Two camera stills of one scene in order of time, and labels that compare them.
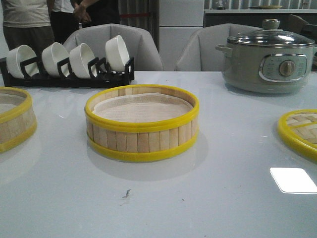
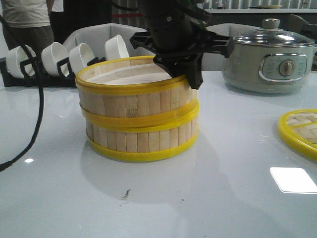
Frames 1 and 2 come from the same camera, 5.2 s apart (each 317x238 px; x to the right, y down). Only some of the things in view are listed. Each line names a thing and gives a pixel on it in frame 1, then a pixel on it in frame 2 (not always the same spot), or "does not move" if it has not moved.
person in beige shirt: (27, 22) does not move
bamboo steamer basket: (18, 120) → (135, 93)
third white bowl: (79, 56) does not move
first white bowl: (17, 55) does not move
